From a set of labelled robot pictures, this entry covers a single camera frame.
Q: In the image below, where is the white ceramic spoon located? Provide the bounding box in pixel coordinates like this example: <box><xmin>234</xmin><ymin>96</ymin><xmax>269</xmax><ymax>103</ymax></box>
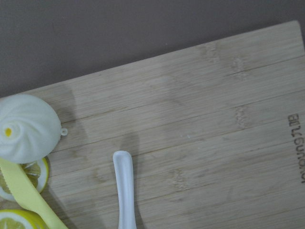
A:
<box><xmin>113</xmin><ymin>151</ymin><xmax>137</xmax><ymax>229</ymax></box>

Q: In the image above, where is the bamboo cutting board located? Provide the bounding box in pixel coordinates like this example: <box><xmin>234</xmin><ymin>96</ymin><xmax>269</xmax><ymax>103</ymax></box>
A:
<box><xmin>0</xmin><ymin>20</ymin><xmax>305</xmax><ymax>229</ymax></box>

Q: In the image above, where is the white steamed bun toy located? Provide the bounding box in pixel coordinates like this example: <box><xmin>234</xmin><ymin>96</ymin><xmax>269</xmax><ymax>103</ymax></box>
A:
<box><xmin>0</xmin><ymin>94</ymin><xmax>68</xmax><ymax>164</ymax></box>

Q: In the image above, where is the lemon slice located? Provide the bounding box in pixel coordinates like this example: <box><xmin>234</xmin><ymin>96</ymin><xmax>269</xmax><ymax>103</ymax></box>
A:
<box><xmin>0</xmin><ymin>158</ymin><xmax>49</xmax><ymax>202</ymax></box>

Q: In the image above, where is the yellow plastic knife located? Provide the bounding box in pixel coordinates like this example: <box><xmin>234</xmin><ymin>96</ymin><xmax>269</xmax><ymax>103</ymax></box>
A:
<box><xmin>0</xmin><ymin>158</ymin><xmax>67</xmax><ymax>229</ymax></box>

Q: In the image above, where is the lemon half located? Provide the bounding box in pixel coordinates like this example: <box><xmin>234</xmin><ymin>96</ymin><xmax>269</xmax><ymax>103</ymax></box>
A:
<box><xmin>0</xmin><ymin>209</ymin><xmax>48</xmax><ymax>229</ymax></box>

